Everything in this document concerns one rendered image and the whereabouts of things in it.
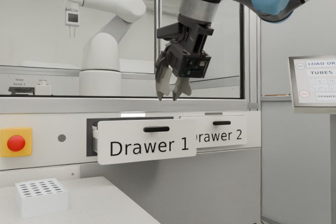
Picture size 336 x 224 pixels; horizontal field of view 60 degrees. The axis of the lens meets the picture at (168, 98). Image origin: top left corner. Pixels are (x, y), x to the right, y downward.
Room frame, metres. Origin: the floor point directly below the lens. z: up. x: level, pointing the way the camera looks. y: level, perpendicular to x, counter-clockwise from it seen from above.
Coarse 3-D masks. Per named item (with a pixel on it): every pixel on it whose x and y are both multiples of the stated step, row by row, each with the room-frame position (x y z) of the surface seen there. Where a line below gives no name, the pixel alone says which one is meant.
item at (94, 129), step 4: (92, 128) 0.92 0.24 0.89; (96, 128) 1.08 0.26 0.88; (92, 132) 0.88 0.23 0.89; (96, 132) 0.83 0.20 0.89; (92, 136) 0.88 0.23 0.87; (96, 136) 0.83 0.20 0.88; (92, 140) 0.87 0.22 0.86; (96, 140) 0.82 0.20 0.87; (92, 144) 0.87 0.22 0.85; (96, 144) 0.82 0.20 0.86; (92, 148) 0.87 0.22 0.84; (96, 148) 0.82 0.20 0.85
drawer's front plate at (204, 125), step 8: (200, 120) 1.03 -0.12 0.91; (208, 120) 1.04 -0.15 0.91; (216, 120) 1.06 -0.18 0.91; (224, 120) 1.07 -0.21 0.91; (232, 120) 1.09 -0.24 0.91; (240, 120) 1.11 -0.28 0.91; (200, 128) 1.03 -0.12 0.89; (208, 128) 1.04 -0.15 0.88; (216, 128) 1.06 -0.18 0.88; (224, 128) 1.07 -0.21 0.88; (232, 128) 1.09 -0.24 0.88; (240, 128) 1.11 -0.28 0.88; (200, 136) 1.03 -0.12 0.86; (232, 136) 1.09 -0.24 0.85; (240, 136) 1.11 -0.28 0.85; (200, 144) 1.03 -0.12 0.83; (208, 144) 1.04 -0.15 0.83; (216, 144) 1.06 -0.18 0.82; (224, 144) 1.07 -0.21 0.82; (232, 144) 1.09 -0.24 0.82
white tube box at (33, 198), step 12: (36, 180) 0.67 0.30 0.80; (48, 180) 0.67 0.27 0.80; (24, 192) 0.58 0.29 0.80; (36, 192) 0.59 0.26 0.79; (48, 192) 0.58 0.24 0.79; (60, 192) 0.58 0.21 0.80; (24, 204) 0.54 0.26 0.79; (36, 204) 0.55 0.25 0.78; (48, 204) 0.56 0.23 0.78; (60, 204) 0.58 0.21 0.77; (24, 216) 0.54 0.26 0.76
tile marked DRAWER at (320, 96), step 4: (316, 92) 1.21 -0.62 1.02; (320, 92) 1.21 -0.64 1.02; (324, 92) 1.21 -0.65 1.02; (328, 92) 1.20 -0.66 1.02; (332, 92) 1.20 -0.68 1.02; (316, 96) 1.20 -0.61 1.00; (320, 96) 1.20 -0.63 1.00; (324, 96) 1.19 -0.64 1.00; (328, 96) 1.19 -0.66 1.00; (332, 96) 1.18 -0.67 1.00; (316, 100) 1.19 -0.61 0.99; (320, 100) 1.18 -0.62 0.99; (324, 100) 1.18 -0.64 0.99; (328, 100) 1.18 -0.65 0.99; (332, 100) 1.17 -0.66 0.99
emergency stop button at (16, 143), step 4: (12, 136) 0.71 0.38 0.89; (16, 136) 0.71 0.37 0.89; (20, 136) 0.72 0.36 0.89; (8, 140) 0.71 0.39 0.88; (12, 140) 0.71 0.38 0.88; (16, 140) 0.71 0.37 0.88; (20, 140) 0.72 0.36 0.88; (24, 140) 0.73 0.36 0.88; (8, 144) 0.71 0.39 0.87; (12, 144) 0.71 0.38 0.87; (16, 144) 0.71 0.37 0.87; (20, 144) 0.72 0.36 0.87; (24, 144) 0.73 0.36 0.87; (12, 148) 0.71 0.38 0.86; (16, 148) 0.71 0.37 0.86; (20, 148) 0.72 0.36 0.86
